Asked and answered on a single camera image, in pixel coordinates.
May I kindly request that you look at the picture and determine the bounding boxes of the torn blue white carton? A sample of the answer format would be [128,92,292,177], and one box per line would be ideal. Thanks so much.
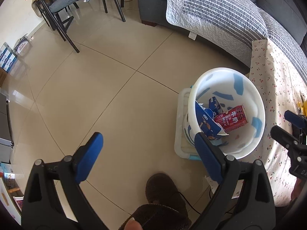
[195,97,229,140]

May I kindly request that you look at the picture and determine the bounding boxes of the white blue trash bin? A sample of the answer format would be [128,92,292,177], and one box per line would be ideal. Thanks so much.
[183,67,265,159]

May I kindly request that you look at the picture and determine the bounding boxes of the person's right hand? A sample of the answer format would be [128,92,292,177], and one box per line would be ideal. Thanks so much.
[291,178,304,200]

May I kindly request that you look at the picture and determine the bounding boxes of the yellow snack wrapper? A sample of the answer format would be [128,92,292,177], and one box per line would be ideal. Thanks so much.
[297,101,307,117]

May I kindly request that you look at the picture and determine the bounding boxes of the cherry print tablecloth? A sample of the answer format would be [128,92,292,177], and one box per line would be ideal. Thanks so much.
[241,39,306,207]

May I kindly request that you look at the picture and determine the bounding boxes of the red milk carton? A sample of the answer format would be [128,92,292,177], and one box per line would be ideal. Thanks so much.
[214,105,248,133]

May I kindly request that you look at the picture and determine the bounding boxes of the brown fuzzy slipper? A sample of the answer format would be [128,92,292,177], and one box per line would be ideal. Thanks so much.
[120,173,191,229]

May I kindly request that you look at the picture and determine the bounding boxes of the dark grey sofa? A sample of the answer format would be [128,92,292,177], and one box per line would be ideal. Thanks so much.
[138,0,306,46]

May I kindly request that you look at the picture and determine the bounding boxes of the stacked cardboard boxes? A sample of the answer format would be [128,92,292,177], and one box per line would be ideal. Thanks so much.
[1,35,32,86]

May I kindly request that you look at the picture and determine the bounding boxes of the grey striped sofa quilt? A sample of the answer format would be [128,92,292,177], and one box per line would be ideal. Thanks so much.
[166,0,306,79]

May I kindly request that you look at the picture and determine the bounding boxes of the black power cable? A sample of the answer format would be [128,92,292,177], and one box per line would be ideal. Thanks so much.
[177,191,236,216]

